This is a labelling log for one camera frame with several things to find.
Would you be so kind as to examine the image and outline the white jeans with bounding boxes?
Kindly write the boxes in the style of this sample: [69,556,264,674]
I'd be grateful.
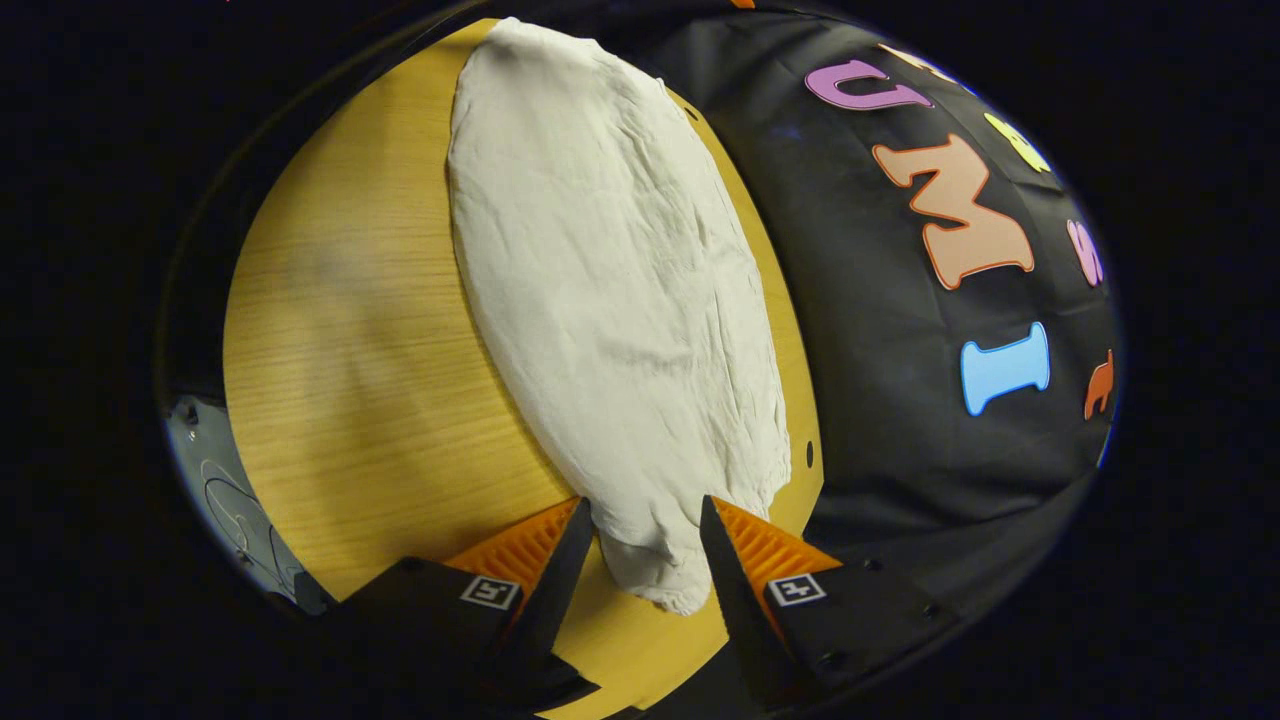
[446,16,794,617]

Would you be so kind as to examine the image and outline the black backdrop cloth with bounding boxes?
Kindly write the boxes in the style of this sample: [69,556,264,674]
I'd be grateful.
[560,0,1123,611]

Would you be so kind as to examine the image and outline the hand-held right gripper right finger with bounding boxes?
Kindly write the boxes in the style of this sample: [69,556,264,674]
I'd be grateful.
[697,494,947,707]

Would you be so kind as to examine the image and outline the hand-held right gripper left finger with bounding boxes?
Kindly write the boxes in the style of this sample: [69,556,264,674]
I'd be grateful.
[320,497,603,717]

